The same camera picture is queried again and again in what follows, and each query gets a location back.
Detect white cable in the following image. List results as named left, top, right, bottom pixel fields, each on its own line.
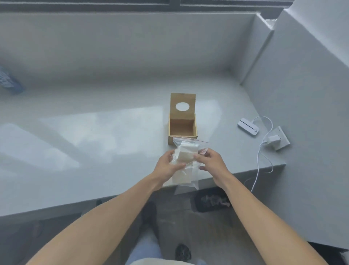
left=250, top=116, right=274, bottom=193

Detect small white flat device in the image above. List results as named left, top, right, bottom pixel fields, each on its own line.
left=237, top=117, right=259, bottom=138

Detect black patterned slipper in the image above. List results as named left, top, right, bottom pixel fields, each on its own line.
left=190, top=188, right=233, bottom=213

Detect black clog shoe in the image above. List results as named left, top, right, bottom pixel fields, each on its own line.
left=174, top=244, right=192, bottom=263

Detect white charger plug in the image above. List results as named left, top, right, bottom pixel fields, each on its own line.
left=265, top=135, right=282, bottom=146

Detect person's left forearm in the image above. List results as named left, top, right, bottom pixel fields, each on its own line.
left=27, top=175, right=165, bottom=265

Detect white socket plate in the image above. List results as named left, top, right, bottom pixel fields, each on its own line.
left=267, top=126, right=290, bottom=151

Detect blue patterned object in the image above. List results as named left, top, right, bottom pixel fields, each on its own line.
left=0, top=66, right=25, bottom=95

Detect person's left hand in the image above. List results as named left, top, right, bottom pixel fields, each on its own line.
left=153, top=150, right=187, bottom=187

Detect clear plastic zip bag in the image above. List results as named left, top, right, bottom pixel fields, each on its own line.
left=171, top=137, right=210, bottom=191

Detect person's right forearm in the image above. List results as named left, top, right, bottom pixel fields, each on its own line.
left=218, top=174, right=329, bottom=265

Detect white tissue stack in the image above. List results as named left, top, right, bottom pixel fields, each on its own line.
left=174, top=141, right=201, bottom=165

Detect wooden tissue box with lid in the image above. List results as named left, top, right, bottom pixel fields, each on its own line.
left=168, top=93, right=198, bottom=138

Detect light blue jeans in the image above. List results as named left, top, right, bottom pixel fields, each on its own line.
left=125, top=229, right=165, bottom=265

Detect person's right hand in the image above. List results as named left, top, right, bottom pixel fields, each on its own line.
left=193, top=150, right=233, bottom=189

